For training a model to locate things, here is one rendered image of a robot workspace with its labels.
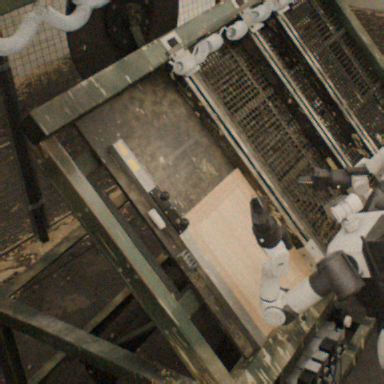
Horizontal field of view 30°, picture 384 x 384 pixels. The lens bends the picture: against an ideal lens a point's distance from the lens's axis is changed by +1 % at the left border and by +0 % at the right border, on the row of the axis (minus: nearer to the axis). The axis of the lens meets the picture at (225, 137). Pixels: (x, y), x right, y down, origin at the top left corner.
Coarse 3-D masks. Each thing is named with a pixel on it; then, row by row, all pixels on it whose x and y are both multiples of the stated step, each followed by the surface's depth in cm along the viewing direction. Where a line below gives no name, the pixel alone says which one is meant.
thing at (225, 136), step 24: (168, 48) 291; (168, 72) 299; (192, 72) 294; (192, 96) 298; (216, 120) 298; (240, 144) 301; (240, 168) 302; (264, 192) 301; (288, 216) 305; (312, 240) 306; (312, 264) 304
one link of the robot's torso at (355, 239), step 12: (360, 216) 264; (372, 216) 260; (348, 228) 256; (360, 228) 256; (372, 228) 252; (336, 240) 255; (348, 240) 251; (360, 240) 247; (372, 240) 244; (348, 252) 248; (360, 252) 245; (372, 252) 246; (360, 264) 246; (372, 264) 243; (372, 276) 246; (372, 288) 251; (360, 300) 258; (372, 300) 255
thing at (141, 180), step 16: (128, 176) 266; (144, 176) 266; (144, 192) 266; (176, 240) 268; (192, 240) 269; (192, 256) 267; (208, 272) 268; (224, 288) 270; (224, 304) 270; (240, 304) 272; (240, 320) 269; (256, 336) 271
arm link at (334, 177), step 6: (318, 168) 300; (318, 174) 298; (324, 174) 299; (330, 174) 301; (336, 174) 299; (318, 180) 300; (324, 180) 300; (330, 180) 300; (336, 180) 298; (312, 186) 305; (318, 186) 302; (324, 186) 302; (330, 186) 301; (336, 186) 300
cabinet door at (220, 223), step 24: (216, 192) 289; (240, 192) 298; (192, 216) 276; (216, 216) 285; (240, 216) 293; (216, 240) 280; (240, 240) 288; (216, 264) 275; (240, 264) 283; (288, 264) 300; (240, 288) 278; (288, 288) 294
